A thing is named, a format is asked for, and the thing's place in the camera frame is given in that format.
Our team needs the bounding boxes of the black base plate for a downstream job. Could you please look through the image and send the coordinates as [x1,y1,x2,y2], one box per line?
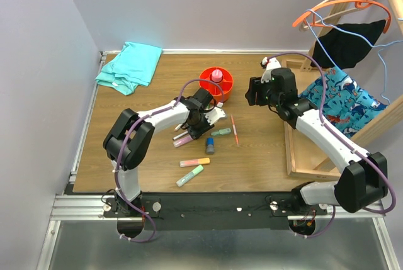
[101,191,327,232]

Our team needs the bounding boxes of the shark pattern blue cloth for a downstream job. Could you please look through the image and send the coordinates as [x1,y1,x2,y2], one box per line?
[300,67,387,138]

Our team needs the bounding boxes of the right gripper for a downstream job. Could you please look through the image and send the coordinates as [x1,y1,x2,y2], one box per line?
[245,76,281,108]

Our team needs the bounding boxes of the pink purple highlighter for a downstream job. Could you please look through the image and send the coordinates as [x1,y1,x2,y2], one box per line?
[173,135,193,148]

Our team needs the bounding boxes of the pink cap white marker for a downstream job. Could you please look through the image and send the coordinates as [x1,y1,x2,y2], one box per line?
[174,124,182,132]

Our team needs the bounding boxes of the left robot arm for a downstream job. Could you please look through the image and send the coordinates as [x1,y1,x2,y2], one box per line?
[103,88,226,217]

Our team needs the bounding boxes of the orange round organizer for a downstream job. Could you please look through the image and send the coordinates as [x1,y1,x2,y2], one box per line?
[199,67,234,103]

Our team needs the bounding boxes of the blue cap whiteboard marker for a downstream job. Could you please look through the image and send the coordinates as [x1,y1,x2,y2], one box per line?
[173,132,187,141]

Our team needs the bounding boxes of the pink glue bottle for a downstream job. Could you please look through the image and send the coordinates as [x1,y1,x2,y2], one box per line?
[210,69,224,84]

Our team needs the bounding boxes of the green correction tape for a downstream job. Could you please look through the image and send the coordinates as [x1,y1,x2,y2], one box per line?
[211,128,232,137]

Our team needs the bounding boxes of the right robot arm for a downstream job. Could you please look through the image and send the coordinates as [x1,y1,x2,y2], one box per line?
[245,67,388,215]

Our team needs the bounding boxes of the green highlighter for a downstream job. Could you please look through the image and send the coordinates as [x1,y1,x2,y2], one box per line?
[176,165,204,187]

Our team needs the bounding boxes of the orange thin pen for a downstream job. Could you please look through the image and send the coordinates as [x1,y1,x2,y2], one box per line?
[230,115,240,147]

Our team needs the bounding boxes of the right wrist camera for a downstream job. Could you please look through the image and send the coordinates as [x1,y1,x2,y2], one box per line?
[260,57,281,83]

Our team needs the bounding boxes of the blue wire hanger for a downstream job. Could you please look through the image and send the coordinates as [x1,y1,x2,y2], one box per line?
[307,9,402,104]

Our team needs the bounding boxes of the black cloth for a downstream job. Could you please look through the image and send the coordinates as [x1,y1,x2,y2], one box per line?
[312,20,386,69]

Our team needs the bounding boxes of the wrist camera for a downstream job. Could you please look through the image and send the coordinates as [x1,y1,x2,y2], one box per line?
[204,102,227,126]
[260,57,281,83]

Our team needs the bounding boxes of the wooden tray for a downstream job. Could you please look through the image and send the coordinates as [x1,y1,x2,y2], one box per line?
[281,57,341,181]

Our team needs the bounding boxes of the pink yellow highlighter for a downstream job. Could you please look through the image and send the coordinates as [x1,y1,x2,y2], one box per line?
[179,157,210,167]

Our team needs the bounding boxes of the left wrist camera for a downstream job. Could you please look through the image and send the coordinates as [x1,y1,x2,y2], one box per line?
[204,102,227,126]

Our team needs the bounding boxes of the teal folded cloth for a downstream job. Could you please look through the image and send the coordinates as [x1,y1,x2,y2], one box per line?
[95,42,162,96]

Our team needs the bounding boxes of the wooden rack frame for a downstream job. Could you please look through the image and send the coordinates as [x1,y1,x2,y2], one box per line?
[300,0,403,172]

